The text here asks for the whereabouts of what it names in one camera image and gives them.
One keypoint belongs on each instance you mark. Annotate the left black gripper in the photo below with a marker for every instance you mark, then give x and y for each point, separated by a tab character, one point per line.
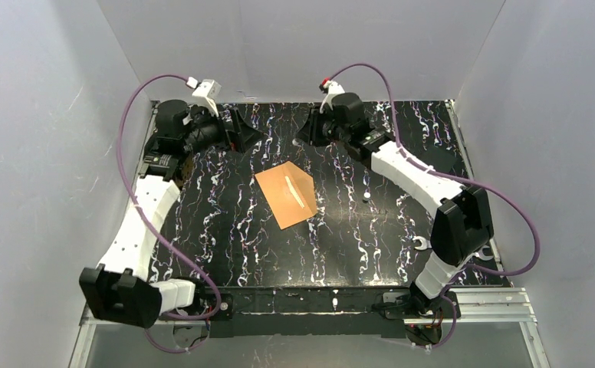
231	129

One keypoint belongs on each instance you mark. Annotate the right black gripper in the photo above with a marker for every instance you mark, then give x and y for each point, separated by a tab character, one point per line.
316	129

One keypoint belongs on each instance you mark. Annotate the orange paper envelope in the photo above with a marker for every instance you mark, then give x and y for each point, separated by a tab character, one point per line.
285	209

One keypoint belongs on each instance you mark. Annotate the beige ornate letter sheet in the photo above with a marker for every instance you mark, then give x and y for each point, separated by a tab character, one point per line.
294	192

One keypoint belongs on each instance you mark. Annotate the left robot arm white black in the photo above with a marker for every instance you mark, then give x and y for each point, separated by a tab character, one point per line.
117	289

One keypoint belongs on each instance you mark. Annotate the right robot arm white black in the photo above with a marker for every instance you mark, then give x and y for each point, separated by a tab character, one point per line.
462	222

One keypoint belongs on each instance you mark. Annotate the black square pad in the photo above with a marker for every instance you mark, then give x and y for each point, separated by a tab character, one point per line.
442	160

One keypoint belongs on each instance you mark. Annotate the silver open-end wrench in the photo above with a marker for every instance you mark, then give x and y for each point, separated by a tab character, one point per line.
485	253

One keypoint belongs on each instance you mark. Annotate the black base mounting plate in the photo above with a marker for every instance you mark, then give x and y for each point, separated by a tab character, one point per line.
302	311

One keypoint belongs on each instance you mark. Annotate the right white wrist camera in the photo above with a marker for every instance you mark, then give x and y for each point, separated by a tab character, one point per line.
331	89

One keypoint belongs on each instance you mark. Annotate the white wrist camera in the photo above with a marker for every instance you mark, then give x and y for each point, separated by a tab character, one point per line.
331	89
205	92

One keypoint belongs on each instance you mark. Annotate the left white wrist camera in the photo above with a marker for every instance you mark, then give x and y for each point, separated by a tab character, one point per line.
205	92

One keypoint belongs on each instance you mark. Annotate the aluminium frame rail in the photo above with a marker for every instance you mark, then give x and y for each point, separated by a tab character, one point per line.
221	232

